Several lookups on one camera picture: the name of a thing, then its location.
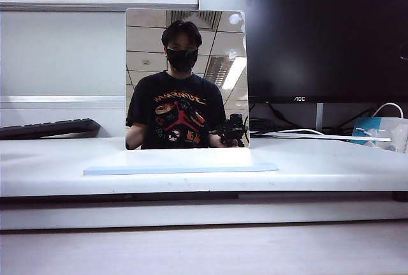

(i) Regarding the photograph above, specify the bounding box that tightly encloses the black computer keyboard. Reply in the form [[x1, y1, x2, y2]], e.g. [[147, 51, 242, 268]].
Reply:
[[0, 117, 101, 141]]

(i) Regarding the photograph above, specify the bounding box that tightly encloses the pale blue flat base board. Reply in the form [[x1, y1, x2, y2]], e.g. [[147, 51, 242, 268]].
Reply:
[[83, 161, 279, 177]]

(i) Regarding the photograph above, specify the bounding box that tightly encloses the blue white product box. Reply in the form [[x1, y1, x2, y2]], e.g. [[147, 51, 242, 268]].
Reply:
[[349, 116, 408, 154]]

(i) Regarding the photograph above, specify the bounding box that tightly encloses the black monitor cable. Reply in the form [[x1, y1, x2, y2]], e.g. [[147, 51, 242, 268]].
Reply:
[[249, 102, 317, 135], [323, 107, 377, 131]]

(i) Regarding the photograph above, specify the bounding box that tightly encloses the grey partition rail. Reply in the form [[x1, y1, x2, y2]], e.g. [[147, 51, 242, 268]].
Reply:
[[0, 0, 200, 13]]

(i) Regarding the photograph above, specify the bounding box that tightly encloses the square mirror white frame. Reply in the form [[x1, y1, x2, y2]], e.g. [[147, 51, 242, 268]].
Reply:
[[123, 8, 251, 151]]

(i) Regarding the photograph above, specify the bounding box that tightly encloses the white flat monitor base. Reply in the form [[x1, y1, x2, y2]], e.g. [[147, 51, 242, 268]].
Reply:
[[249, 129, 392, 143]]

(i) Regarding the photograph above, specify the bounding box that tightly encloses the black AOC computer monitor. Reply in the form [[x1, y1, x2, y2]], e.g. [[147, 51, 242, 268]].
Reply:
[[198, 0, 408, 105]]

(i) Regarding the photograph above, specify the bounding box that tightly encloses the silver monitor stand post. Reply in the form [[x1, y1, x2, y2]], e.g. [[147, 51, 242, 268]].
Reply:
[[316, 102, 324, 133]]

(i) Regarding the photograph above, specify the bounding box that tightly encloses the white desk riser shelf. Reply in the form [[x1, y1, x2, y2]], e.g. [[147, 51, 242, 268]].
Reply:
[[0, 137, 408, 198]]

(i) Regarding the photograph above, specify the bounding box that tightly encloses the white charging cable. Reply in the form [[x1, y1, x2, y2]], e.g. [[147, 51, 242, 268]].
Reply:
[[370, 102, 405, 120]]

